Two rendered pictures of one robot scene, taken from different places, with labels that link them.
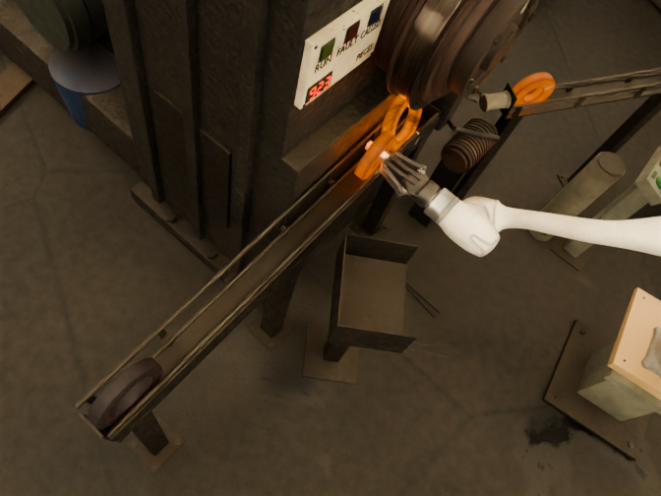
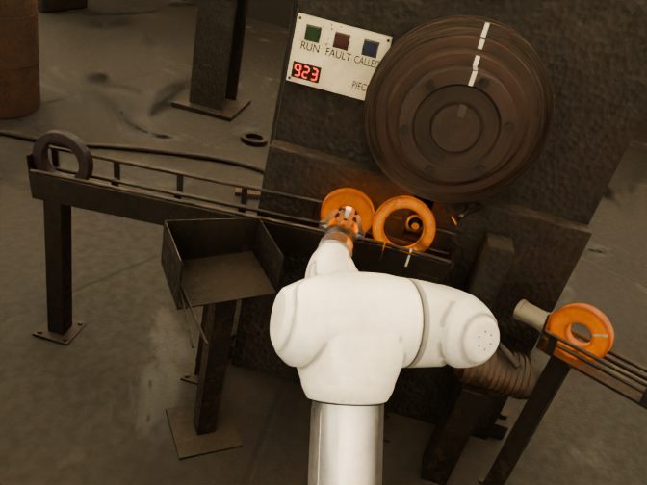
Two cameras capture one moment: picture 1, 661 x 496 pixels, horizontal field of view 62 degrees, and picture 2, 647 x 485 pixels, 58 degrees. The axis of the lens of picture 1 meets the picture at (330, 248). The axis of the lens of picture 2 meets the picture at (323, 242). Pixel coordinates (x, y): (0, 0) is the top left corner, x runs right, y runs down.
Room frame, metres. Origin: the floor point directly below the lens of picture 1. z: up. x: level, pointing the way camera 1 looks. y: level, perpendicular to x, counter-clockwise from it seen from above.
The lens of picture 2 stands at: (0.51, -1.46, 1.52)
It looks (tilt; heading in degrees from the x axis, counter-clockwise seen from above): 30 degrees down; 73
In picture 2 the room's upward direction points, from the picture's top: 14 degrees clockwise
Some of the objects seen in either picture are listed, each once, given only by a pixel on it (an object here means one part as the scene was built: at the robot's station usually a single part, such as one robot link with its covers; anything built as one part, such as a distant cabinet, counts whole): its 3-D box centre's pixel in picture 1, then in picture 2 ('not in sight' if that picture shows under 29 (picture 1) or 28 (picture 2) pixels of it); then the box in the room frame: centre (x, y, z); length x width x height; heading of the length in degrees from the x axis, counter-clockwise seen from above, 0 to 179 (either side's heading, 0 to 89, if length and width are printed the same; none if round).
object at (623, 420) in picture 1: (627, 377); not in sight; (0.96, -1.22, 0.16); 0.40 x 0.40 x 0.31; 77
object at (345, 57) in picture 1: (343, 48); (338, 59); (0.92, 0.13, 1.15); 0.26 x 0.02 x 0.18; 159
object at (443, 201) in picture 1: (440, 205); (335, 250); (0.92, -0.24, 0.76); 0.09 x 0.06 x 0.09; 159
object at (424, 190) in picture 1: (419, 187); (340, 236); (0.95, -0.17, 0.77); 0.09 x 0.08 x 0.07; 69
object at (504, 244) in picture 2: (445, 94); (485, 274); (1.42, -0.16, 0.68); 0.11 x 0.08 x 0.24; 69
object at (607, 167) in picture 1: (571, 200); not in sight; (1.59, -0.86, 0.26); 0.12 x 0.12 x 0.52
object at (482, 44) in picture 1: (494, 43); (455, 125); (1.16, -0.18, 1.11); 0.28 x 0.06 x 0.28; 159
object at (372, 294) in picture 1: (350, 328); (208, 344); (0.65, -0.15, 0.36); 0.26 x 0.20 x 0.72; 14
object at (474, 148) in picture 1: (449, 175); (472, 418); (1.46, -0.34, 0.27); 0.22 x 0.13 x 0.53; 159
